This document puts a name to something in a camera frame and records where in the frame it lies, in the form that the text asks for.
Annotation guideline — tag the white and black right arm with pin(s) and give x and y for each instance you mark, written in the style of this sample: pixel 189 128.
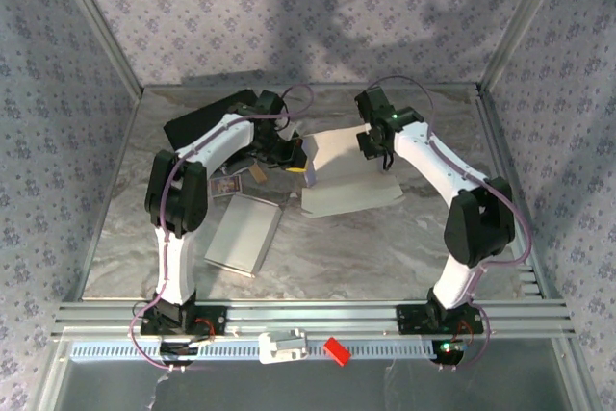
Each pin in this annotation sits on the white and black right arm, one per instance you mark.
pixel 433 161

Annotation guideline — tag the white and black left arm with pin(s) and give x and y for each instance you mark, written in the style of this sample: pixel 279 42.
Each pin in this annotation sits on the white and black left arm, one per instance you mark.
pixel 216 141

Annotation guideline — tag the colourful printed card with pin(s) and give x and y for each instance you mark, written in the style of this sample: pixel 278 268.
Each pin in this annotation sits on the colourful printed card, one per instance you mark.
pixel 225 186

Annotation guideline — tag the black hard carrying case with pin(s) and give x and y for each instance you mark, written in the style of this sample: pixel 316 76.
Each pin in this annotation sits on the black hard carrying case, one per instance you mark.
pixel 192 122

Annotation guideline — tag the red plastic block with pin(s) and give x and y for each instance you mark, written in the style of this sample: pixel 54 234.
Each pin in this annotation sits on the red plastic block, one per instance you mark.
pixel 337 351

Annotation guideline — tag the black left controller board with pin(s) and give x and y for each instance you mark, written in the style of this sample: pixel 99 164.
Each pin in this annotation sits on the black left controller board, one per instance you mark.
pixel 175 348

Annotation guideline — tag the black controller board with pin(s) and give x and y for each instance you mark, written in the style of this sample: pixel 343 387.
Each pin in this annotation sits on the black controller board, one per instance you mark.
pixel 447 355
pixel 175 348

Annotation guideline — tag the grey metal floor panel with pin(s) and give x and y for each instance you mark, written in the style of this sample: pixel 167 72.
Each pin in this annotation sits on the grey metal floor panel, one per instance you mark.
pixel 308 387

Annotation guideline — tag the black right controller board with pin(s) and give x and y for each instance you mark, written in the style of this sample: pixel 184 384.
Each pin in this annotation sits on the black right controller board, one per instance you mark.
pixel 447 355

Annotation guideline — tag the aluminium back rail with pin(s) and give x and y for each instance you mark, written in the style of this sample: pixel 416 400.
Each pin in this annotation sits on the aluminium back rail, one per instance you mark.
pixel 313 86

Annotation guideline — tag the aluminium side rail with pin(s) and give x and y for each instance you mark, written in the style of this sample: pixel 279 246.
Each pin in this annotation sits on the aluminium side rail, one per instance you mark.
pixel 495 141
pixel 122 141

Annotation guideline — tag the aluminium mounting rail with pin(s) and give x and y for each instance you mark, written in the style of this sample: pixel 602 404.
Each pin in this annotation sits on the aluminium mounting rail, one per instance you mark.
pixel 313 317

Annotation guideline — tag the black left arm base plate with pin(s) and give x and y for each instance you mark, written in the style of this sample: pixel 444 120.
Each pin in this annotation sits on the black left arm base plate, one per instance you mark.
pixel 214 322

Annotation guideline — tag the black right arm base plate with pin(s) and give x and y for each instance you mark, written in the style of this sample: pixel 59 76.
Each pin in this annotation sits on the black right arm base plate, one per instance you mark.
pixel 409 319

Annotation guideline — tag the white plastic bracket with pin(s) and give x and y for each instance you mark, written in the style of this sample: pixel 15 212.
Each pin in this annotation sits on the white plastic bracket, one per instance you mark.
pixel 276 351

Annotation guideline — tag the aluminium corner post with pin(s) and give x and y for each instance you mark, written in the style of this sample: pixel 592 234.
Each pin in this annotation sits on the aluminium corner post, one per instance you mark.
pixel 524 21
pixel 98 21

